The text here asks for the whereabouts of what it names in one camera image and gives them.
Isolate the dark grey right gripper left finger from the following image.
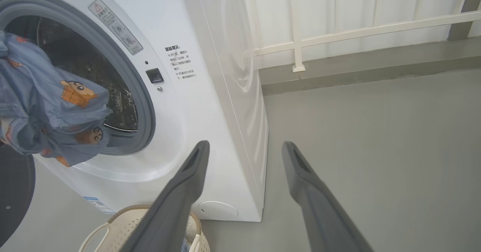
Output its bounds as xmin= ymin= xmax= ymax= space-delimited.
xmin=120 ymin=140 xmax=210 ymax=252

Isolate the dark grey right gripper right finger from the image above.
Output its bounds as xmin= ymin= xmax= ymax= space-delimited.
xmin=282 ymin=141 xmax=374 ymax=252

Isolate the black round glass washer door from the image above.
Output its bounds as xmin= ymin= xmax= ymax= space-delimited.
xmin=0 ymin=143 xmax=36 ymax=247

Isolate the blue cartoon print garment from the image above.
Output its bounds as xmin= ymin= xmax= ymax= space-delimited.
xmin=0 ymin=30 xmax=113 ymax=168

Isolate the cream perforated laundry basket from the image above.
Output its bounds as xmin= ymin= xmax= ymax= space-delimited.
xmin=79 ymin=205 xmax=211 ymax=252

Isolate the grey rubber door seal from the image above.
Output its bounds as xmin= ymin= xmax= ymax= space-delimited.
xmin=0 ymin=0 xmax=156 ymax=156

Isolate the white front-load washing machine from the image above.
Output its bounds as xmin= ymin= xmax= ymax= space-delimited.
xmin=0 ymin=0 xmax=269 ymax=222

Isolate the black door latch socket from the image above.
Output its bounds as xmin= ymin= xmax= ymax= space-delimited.
xmin=146 ymin=68 xmax=164 ymax=84

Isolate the round white filter cover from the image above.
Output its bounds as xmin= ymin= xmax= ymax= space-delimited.
xmin=198 ymin=201 xmax=239 ymax=220

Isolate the blue energy label sticker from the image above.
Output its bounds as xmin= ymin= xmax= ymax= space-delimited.
xmin=83 ymin=196 xmax=115 ymax=215

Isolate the steel washer drum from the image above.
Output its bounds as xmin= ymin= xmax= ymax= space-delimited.
xmin=4 ymin=16 xmax=139 ymax=133

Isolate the grey warning sticker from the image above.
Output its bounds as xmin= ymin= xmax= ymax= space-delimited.
xmin=89 ymin=0 xmax=144 ymax=55

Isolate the white metal railing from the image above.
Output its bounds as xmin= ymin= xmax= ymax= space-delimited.
xmin=242 ymin=0 xmax=481 ymax=73

